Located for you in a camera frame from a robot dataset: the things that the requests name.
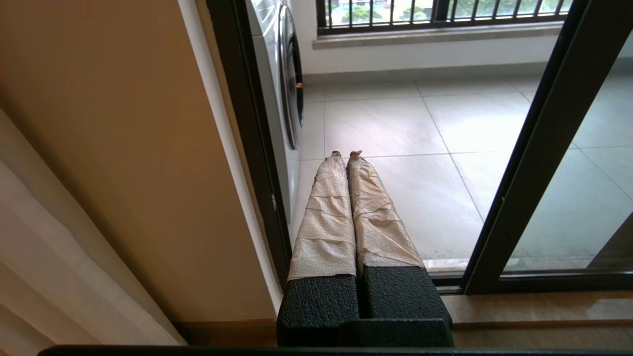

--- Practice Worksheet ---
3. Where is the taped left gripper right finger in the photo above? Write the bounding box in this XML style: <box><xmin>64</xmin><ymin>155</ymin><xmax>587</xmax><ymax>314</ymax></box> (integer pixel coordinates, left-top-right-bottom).
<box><xmin>346</xmin><ymin>150</ymin><xmax>454</xmax><ymax>348</ymax></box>

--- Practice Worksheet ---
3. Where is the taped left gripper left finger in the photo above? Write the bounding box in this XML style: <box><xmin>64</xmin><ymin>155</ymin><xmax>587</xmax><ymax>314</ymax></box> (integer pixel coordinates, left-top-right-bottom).
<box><xmin>276</xmin><ymin>151</ymin><xmax>362</xmax><ymax>348</ymax></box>

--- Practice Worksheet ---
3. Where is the dark framed sliding glass door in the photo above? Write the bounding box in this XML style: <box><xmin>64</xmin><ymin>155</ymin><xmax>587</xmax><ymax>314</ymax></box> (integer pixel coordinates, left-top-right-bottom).
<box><xmin>462</xmin><ymin>0</ymin><xmax>633</xmax><ymax>296</ymax></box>

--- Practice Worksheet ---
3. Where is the white front-load washing machine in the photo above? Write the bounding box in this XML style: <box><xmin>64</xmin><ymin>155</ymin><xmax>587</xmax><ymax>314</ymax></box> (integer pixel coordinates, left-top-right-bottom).
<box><xmin>246</xmin><ymin>0</ymin><xmax>305</xmax><ymax>225</ymax></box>

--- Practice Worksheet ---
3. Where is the long stone window sill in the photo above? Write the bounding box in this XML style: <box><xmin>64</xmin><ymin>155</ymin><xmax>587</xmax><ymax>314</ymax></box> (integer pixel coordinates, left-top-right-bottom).
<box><xmin>312</xmin><ymin>22</ymin><xmax>564</xmax><ymax>50</ymax></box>

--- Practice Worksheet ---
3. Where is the black balcony railing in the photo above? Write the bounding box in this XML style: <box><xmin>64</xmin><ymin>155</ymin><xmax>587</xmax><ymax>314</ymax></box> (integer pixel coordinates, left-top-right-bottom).
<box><xmin>316</xmin><ymin>0</ymin><xmax>574</xmax><ymax>35</ymax></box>

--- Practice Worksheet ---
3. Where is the cream curtain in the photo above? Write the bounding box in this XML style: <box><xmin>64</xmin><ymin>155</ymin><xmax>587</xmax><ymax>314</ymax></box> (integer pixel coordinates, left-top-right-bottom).
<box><xmin>0</xmin><ymin>106</ymin><xmax>187</xmax><ymax>356</ymax></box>

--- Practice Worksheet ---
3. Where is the sliding glass door, dark frame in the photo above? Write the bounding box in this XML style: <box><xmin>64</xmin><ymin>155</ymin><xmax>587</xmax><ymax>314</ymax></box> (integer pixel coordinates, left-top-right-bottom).
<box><xmin>207</xmin><ymin>0</ymin><xmax>633</xmax><ymax>296</ymax></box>

